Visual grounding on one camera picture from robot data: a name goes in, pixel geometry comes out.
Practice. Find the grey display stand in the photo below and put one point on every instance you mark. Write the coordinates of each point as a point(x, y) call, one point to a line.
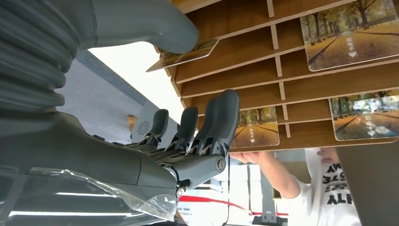
point(268, 193)

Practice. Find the person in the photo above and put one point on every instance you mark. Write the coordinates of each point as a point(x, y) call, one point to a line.
point(330, 202)

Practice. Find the wooden card organizer box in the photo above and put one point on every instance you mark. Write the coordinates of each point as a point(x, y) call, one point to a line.
point(243, 71)

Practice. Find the red barrier belt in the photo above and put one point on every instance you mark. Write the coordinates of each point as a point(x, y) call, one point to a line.
point(212, 201)

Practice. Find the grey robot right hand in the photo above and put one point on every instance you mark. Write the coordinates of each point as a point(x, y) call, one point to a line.
point(93, 162)

